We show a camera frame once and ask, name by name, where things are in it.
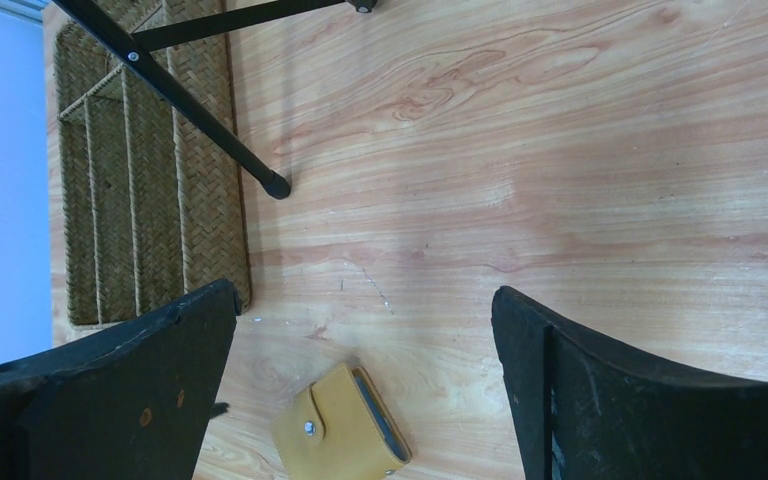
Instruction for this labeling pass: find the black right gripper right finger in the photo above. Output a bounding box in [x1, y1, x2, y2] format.
[491, 286, 768, 479]

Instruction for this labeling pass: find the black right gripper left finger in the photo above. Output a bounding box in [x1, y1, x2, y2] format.
[0, 279, 241, 479]

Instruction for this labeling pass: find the yellow leather card holder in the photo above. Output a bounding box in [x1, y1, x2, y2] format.
[272, 363, 412, 480]

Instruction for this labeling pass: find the woven straw divided tray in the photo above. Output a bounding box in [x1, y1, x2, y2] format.
[53, 22, 251, 327]

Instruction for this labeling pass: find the black music stand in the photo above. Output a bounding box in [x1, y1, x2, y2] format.
[55, 0, 343, 200]

